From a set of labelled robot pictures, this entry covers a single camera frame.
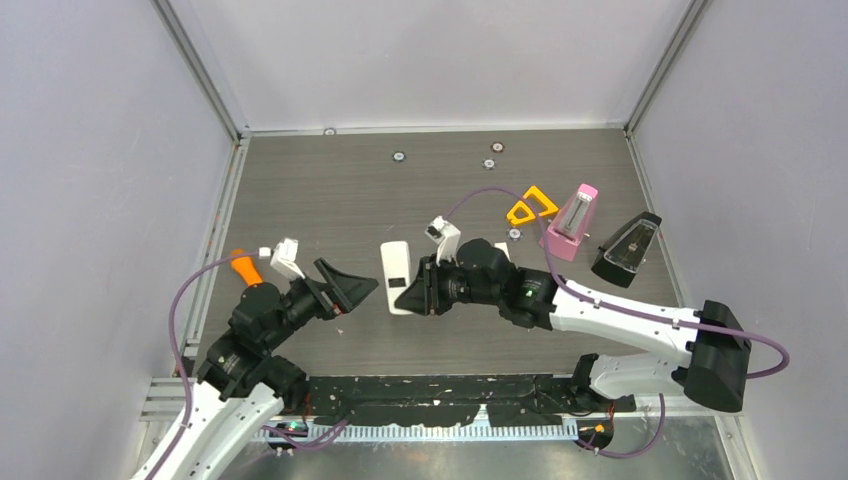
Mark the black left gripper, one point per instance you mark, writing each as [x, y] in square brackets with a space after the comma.
[344, 293]

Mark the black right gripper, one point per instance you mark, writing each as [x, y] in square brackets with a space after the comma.
[424, 296]

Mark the white remote control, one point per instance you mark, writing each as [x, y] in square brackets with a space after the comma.
[395, 258]

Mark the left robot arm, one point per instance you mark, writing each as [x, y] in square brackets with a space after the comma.
[242, 383]

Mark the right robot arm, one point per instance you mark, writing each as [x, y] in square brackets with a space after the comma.
[698, 353]

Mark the slim white black remote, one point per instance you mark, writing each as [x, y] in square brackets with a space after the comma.
[503, 247]

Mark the pink metronome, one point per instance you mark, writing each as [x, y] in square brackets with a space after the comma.
[565, 233]

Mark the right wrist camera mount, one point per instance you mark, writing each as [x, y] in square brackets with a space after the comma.
[446, 236]

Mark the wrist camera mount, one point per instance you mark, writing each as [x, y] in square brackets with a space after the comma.
[282, 258]
[446, 236]

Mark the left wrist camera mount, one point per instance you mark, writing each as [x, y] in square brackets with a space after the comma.
[282, 258]

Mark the orange handle tool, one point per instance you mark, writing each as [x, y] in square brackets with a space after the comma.
[242, 264]

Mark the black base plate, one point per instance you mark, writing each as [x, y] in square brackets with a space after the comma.
[455, 400]

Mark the yellow triangular plastic frame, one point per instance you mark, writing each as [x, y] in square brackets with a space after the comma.
[533, 204]

